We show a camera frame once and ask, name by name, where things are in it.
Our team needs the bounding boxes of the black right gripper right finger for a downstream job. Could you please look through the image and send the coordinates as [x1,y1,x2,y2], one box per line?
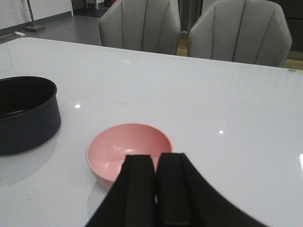
[156,153,264,227]

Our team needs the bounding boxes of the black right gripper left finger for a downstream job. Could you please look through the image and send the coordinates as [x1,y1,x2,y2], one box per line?
[86,155,155,227]

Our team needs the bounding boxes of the pink plastic bowl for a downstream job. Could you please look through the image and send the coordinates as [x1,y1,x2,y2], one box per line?
[86,123,173,189]

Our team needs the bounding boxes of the dark blue saucepan purple handle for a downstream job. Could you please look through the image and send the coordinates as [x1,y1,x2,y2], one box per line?
[0,76,61,156]

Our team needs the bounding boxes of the left grey upholstered chair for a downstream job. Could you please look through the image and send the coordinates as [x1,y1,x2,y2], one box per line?
[99,0,181,55]

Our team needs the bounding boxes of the grey upholstered chair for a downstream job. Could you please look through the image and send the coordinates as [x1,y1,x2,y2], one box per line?
[99,0,181,55]
[187,0,292,67]

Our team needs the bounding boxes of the right grey upholstered chair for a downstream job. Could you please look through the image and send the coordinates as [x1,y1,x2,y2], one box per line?
[187,0,292,67]

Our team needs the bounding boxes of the floor stand base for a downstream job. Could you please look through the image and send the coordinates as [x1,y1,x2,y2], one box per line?
[25,0,45,33]

